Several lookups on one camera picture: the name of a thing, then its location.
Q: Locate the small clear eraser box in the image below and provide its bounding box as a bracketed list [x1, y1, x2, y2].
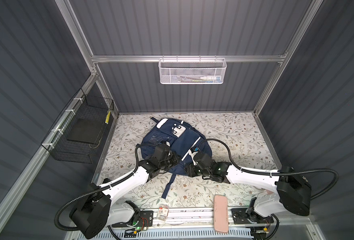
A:
[157, 204, 169, 222]

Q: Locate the pink pencil case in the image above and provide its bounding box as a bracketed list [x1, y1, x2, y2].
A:
[214, 195, 229, 234]

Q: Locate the white wire mesh basket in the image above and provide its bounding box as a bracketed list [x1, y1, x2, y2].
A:
[158, 58, 227, 85]

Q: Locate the white marker in basket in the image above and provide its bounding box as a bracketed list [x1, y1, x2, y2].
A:
[200, 76, 222, 83]

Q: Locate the black wire wall basket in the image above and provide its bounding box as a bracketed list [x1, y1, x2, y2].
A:
[41, 90, 114, 164]

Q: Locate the navy blue student backpack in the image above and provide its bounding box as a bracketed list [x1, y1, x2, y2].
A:
[141, 118, 212, 199]

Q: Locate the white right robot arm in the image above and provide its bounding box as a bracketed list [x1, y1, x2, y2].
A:
[186, 150, 312, 217]

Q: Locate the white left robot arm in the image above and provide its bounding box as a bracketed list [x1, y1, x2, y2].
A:
[69, 144, 182, 239]

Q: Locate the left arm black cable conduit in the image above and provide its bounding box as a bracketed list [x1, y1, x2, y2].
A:
[54, 143, 159, 232]

